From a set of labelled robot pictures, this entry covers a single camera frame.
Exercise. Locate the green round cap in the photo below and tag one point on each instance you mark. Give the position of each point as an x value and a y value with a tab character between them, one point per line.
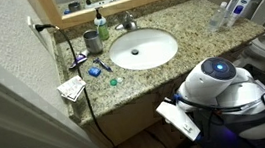
113	82

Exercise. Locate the dark sink drain stopper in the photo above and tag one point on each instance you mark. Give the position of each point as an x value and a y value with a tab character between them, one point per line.
134	52

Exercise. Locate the white blue cream tube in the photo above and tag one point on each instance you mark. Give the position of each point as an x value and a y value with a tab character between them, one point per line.
243	1

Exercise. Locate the white sink basin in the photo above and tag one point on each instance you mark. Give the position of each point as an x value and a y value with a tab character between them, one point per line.
154	56

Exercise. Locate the small white round cap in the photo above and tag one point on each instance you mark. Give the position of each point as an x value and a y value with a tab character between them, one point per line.
119	80

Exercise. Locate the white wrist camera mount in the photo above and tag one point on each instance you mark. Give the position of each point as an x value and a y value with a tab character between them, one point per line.
178	119

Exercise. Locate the wood framed mirror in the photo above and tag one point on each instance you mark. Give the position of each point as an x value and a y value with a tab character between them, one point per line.
51	12

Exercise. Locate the chrome faucet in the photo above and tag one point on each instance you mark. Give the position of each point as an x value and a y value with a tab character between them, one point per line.
128	22

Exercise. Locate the green soap pump bottle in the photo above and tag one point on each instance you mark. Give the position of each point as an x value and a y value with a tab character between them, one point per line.
102	28

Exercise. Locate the white wall outlet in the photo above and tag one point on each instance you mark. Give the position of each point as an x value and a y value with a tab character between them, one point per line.
35	33

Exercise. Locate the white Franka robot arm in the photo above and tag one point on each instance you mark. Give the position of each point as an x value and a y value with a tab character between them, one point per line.
207	85

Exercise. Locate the clear plastic bottle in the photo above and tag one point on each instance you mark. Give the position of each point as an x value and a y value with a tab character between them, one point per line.
217	19

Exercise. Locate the purple white toothpaste tube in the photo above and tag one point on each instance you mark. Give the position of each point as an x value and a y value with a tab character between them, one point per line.
80	59

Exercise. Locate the blue floss container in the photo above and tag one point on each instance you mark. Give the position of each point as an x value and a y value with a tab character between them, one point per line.
94	71

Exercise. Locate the stainless steel cup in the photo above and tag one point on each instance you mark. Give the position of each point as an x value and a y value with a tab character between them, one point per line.
93	43

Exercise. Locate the white toilet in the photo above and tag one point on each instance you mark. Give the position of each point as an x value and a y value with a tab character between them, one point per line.
263	45

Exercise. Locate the blue razor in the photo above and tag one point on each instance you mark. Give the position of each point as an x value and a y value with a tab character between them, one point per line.
103	64

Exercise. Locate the beige vanity cabinet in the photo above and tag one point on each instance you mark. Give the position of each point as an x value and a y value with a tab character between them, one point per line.
137	117

